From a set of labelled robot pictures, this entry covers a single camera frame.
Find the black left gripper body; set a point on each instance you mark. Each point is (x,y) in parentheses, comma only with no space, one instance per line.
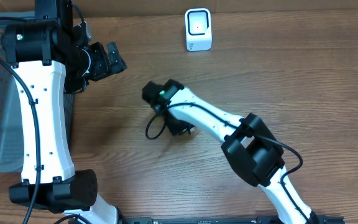
(100,65)

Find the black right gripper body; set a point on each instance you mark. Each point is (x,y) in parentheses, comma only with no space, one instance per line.
(176,126)

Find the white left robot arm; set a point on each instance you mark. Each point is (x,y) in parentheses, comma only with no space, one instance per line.
(50,57)

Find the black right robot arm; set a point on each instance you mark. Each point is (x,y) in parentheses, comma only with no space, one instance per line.
(251,150)

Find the white barcode scanner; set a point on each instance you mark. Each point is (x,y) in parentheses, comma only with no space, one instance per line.
(198,29)

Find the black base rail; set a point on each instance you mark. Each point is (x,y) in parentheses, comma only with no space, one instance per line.
(257,220)

